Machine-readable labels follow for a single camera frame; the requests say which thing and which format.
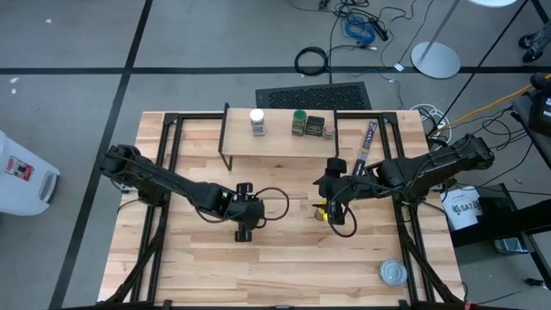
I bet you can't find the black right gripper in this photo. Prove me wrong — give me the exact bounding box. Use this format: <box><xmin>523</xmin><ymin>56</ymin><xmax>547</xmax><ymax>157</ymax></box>
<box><xmin>313</xmin><ymin>157</ymin><xmax>361</xmax><ymax>226</ymax></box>

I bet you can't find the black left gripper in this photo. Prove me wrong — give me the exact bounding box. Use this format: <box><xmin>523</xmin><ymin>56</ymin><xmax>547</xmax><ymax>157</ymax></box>
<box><xmin>221</xmin><ymin>183</ymin><xmax>266</xmax><ymax>242</ymax></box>

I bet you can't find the dark green pepper tin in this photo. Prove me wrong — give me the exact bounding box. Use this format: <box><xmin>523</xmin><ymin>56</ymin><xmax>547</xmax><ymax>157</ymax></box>
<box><xmin>305</xmin><ymin>115</ymin><xmax>325</xmax><ymax>138</ymax></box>

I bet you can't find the green lid oregano jar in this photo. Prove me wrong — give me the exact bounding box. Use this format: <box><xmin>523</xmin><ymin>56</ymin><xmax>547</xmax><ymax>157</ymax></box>
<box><xmin>291</xmin><ymin>109</ymin><xmax>308</xmax><ymax>137</ymax></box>

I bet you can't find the white lid bagel seasoning jar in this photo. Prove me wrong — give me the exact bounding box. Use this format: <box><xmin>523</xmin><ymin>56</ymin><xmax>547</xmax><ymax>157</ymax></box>
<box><xmin>249</xmin><ymin>108</ymin><xmax>267</xmax><ymax>137</ymax></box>

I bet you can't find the wooden shelf with black legs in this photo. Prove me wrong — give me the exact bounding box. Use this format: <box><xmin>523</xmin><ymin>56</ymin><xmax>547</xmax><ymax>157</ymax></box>
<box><xmin>218</xmin><ymin>102</ymin><xmax>341</xmax><ymax>176</ymax></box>

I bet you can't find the black keyboard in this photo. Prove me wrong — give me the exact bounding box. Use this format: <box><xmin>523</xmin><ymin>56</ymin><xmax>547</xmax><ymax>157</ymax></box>
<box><xmin>255</xmin><ymin>81</ymin><xmax>373</xmax><ymax>111</ymax></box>

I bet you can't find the white labelled bucket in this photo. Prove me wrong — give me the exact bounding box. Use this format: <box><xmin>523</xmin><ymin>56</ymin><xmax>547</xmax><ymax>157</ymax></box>
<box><xmin>442</xmin><ymin>187</ymin><xmax>483</xmax><ymax>232</ymax></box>

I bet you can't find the black power strip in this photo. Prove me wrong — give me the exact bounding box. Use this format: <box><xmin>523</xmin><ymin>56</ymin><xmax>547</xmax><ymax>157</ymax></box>
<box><xmin>369</xmin><ymin>19</ymin><xmax>389</xmax><ymax>42</ymax></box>

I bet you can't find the grey round base lamp stand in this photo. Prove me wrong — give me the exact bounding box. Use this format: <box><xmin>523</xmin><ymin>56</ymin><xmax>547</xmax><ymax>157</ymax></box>
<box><xmin>411</xmin><ymin>0</ymin><xmax>462</xmax><ymax>80</ymax></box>

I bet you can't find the black equipment stand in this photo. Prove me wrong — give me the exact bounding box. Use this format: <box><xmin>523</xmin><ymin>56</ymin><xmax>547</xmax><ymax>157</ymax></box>
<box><xmin>449</xmin><ymin>183</ymin><xmax>551</xmax><ymax>288</ymax></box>

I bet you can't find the thin black pole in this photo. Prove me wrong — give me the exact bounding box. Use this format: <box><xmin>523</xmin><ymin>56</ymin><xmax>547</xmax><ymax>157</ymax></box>
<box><xmin>442</xmin><ymin>0</ymin><xmax>531</xmax><ymax>120</ymax></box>

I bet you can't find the white plastic bin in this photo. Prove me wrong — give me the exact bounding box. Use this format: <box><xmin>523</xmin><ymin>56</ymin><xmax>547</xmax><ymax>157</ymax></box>
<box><xmin>0</xmin><ymin>130</ymin><xmax>61</xmax><ymax>216</ymax></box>

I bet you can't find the white round disc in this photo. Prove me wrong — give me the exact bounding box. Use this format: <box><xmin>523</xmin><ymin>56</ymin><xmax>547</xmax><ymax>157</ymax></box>
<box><xmin>467</xmin><ymin>0</ymin><xmax>517</xmax><ymax>9</ymax></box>

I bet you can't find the black wheeled stand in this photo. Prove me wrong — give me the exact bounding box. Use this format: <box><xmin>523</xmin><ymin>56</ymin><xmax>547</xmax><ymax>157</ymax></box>
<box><xmin>518</xmin><ymin>19</ymin><xmax>551</xmax><ymax>64</ymax></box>

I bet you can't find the large coiled black cable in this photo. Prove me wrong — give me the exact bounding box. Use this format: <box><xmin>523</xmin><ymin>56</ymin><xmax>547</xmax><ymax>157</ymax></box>
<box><xmin>294</xmin><ymin>46</ymin><xmax>331</xmax><ymax>78</ymax></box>

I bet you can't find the white cable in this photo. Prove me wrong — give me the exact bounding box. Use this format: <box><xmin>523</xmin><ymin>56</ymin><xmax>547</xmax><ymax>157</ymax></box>
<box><xmin>408</xmin><ymin>102</ymin><xmax>453</xmax><ymax>143</ymax></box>

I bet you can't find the coiled blue cable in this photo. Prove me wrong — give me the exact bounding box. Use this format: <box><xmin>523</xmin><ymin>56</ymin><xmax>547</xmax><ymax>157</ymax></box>
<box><xmin>344</xmin><ymin>15</ymin><xmax>376</xmax><ymax>45</ymax></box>

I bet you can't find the yellow cable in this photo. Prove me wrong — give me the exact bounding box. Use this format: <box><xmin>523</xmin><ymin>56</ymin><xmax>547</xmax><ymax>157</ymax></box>
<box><xmin>436</xmin><ymin>73</ymin><xmax>551</xmax><ymax>130</ymax></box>

